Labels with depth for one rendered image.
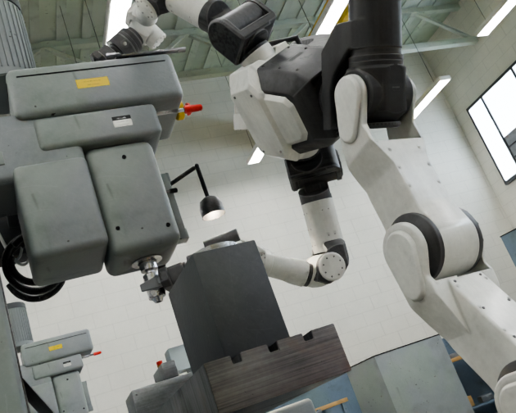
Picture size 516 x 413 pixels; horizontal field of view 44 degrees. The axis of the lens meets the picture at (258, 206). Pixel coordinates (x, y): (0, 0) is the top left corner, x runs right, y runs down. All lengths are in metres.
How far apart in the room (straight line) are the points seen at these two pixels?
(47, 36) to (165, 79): 6.91
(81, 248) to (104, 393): 6.67
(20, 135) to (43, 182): 0.15
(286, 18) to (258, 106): 8.32
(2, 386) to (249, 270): 0.60
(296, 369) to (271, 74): 0.78
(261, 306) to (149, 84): 0.96
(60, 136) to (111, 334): 6.74
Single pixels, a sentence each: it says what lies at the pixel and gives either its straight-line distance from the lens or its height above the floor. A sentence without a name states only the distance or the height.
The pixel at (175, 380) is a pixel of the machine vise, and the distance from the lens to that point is 1.58.
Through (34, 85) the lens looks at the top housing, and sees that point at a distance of 1.85.
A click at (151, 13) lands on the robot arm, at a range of 1.83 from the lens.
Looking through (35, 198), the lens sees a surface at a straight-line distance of 1.69.
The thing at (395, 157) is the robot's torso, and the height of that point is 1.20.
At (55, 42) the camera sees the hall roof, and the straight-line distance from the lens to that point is 8.83.
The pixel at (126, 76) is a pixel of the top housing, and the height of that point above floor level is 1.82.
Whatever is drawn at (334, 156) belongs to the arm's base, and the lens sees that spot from 1.76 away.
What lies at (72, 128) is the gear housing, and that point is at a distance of 1.79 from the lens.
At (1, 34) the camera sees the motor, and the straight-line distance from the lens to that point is 1.99.
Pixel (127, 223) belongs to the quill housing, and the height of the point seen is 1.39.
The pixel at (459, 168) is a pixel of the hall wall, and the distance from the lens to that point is 11.39.
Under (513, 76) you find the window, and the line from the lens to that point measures 10.85.
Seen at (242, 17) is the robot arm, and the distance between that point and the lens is 1.66.
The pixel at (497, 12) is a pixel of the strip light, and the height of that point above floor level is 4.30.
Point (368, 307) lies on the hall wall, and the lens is 9.48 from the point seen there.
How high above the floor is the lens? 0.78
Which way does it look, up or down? 19 degrees up
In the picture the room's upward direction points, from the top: 20 degrees counter-clockwise
